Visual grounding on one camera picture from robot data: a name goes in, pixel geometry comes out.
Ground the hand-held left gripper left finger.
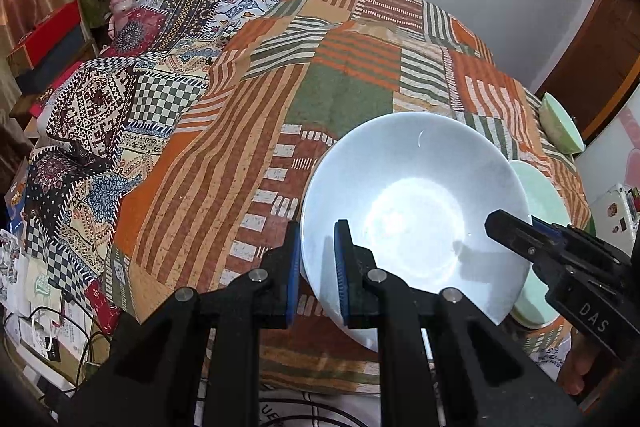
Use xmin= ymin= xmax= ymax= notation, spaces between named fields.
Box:
xmin=70 ymin=221 xmax=303 ymax=427

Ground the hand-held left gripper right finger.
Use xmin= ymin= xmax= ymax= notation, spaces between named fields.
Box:
xmin=334 ymin=220 xmax=582 ymax=427

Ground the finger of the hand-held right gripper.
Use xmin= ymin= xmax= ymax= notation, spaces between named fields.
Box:
xmin=531 ymin=215 xmax=601 ymax=248
xmin=484 ymin=209 xmax=568 ymax=280

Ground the pale green plate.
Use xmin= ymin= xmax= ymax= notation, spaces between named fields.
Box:
xmin=507 ymin=159 xmax=572 ymax=329

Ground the white bowl with dark dots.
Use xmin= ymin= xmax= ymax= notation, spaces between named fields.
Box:
xmin=301 ymin=112 xmax=533 ymax=353

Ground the person's right hand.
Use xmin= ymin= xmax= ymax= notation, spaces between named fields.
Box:
xmin=557 ymin=336 xmax=601 ymax=396

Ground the white case with stickers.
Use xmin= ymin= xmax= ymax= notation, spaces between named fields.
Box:
xmin=589 ymin=183 xmax=640 ymax=239

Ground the pale green bowl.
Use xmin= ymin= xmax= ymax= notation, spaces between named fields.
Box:
xmin=538 ymin=92 xmax=586 ymax=156

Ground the white printed cloth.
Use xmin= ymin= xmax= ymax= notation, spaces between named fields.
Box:
xmin=196 ymin=332 xmax=574 ymax=427

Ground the orange striped patchwork blanket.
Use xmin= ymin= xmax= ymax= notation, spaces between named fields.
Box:
xmin=106 ymin=0 xmax=594 ymax=396

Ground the brown wooden door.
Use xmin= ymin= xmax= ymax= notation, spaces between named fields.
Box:
xmin=537 ymin=0 xmax=640 ymax=144

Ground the multicoloured patterned quilt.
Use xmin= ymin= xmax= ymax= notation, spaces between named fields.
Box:
xmin=19 ymin=0 xmax=292 ymax=334

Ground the pile of white papers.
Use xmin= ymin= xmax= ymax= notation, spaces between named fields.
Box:
xmin=0 ymin=227 xmax=103 ymax=390

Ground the pink rabbit toy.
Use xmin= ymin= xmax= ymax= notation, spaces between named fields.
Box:
xmin=107 ymin=0 xmax=137 ymax=40

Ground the red box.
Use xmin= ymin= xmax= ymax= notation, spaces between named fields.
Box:
xmin=6 ymin=1 xmax=82 ymax=68

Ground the black cable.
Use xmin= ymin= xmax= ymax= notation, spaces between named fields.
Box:
xmin=30 ymin=329 xmax=118 ymax=403

